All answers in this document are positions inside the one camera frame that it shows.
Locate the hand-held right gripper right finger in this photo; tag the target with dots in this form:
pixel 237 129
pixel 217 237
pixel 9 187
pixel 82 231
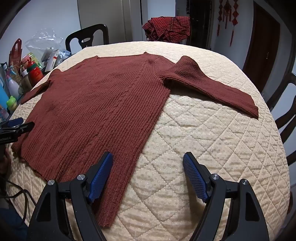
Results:
pixel 194 172

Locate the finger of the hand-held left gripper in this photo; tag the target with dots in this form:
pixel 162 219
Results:
pixel 13 122
pixel 23 128

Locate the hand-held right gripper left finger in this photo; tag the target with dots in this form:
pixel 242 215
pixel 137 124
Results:
pixel 101 171

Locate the rust brown knit sweater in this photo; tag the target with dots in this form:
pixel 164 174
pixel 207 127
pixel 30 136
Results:
pixel 104 104

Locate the person's left hand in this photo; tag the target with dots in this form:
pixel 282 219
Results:
pixel 4 161

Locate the pink glitter bottle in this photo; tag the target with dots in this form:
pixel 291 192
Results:
pixel 3 113

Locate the green frog container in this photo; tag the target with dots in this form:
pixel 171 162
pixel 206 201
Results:
pixel 11 104

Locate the blue bottle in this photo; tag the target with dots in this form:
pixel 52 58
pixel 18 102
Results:
pixel 4 95

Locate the cream quilted table mat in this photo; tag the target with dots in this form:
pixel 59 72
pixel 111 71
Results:
pixel 196 139

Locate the white bottle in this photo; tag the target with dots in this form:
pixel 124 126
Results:
pixel 12 88

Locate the glass jar with white cap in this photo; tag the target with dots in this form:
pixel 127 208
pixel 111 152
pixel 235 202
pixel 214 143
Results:
pixel 26 84

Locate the red reindeer bottle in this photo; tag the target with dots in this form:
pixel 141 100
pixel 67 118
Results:
pixel 35 73

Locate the pink lidded jar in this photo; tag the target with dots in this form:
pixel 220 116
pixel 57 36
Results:
pixel 29 60

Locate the red gift bag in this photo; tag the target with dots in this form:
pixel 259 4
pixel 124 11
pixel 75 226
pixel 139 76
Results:
pixel 17 49

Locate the white cardboard box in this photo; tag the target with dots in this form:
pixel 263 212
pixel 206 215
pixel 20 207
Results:
pixel 52 60

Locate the clear plastic bag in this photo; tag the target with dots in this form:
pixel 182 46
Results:
pixel 44 42

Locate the person's blue pants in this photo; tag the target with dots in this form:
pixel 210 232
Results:
pixel 11 224

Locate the dark wooden chair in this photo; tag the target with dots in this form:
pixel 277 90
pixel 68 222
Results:
pixel 284 122

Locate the black chair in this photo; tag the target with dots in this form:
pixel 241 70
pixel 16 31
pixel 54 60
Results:
pixel 101 30

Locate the dark brown door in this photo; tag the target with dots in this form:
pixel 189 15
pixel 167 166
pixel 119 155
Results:
pixel 261 46

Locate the white tall cabinet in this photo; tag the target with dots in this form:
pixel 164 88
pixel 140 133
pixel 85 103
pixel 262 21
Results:
pixel 115 14

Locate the red plaid shirt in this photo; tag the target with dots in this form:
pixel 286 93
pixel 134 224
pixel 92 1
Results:
pixel 166 27

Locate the long red knot wall ornament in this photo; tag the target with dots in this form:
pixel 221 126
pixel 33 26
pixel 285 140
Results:
pixel 234 18

